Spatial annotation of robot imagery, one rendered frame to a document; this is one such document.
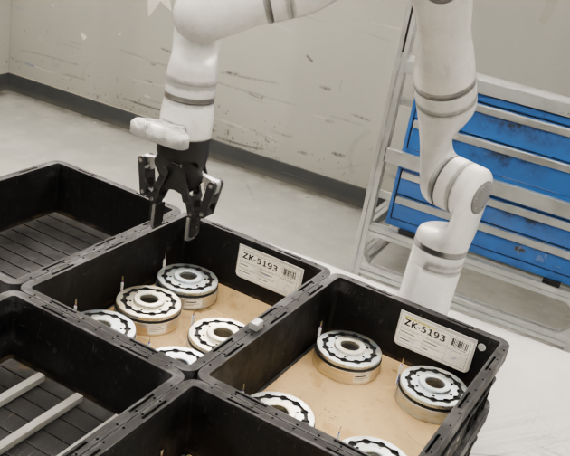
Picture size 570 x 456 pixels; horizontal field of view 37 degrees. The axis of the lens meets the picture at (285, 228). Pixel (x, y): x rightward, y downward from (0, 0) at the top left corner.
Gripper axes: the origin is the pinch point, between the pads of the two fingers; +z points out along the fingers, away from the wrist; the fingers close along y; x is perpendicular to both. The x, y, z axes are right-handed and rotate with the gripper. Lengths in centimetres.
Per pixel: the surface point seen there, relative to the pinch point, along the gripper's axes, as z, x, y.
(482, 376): 7.7, -7.2, -48.0
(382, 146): 39, -185, 38
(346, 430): 17.8, 3.2, -34.4
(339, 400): 17.8, -2.3, -30.5
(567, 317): 99, -235, -37
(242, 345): 8.2, 9.2, -19.4
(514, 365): 30, -55, -46
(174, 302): 15.0, -3.3, 0.2
